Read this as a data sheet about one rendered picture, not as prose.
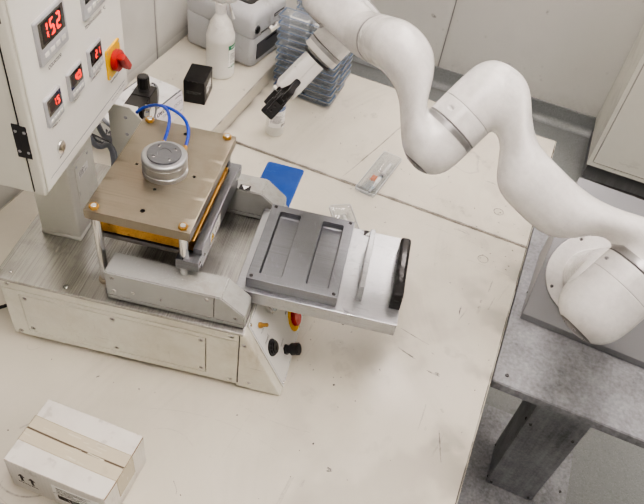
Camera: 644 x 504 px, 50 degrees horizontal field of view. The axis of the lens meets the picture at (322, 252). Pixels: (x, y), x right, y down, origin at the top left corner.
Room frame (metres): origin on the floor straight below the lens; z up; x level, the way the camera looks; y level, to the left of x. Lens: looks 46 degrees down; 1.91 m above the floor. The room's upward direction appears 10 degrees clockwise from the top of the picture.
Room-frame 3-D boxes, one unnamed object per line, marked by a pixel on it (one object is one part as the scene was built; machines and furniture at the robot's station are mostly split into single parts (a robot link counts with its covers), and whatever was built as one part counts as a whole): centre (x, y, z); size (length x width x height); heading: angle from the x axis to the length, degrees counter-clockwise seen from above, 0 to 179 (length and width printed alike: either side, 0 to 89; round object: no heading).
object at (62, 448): (0.49, 0.34, 0.80); 0.19 x 0.13 x 0.09; 75
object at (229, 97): (1.59, 0.45, 0.77); 0.84 x 0.30 x 0.04; 165
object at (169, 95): (1.40, 0.52, 0.83); 0.23 x 0.12 x 0.07; 161
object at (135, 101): (1.12, 0.41, 1.05); 0.15 x 0.05 x 0.15; 176
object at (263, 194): (1.03, 0.21, 0.96); 0.26 x 0.05 x 0.07; 86
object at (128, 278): (0.75, 0.23, 0.96); 0.25 x 0.05 x 0.07; 86
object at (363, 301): (0.88, -0.01, 0.97); 0.30 x 0.22 x 0.08; 86
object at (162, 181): (0.92, 0.32, 1.08); 0.31 x 0.24 x 0.13; 176
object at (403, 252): (0.87, -0.15, 0.99); 0.15 x 0.02 x 0.04; 176
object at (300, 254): (0.88, 0.04, 0.98); 0.20 x 0.17 x 0.03; 176
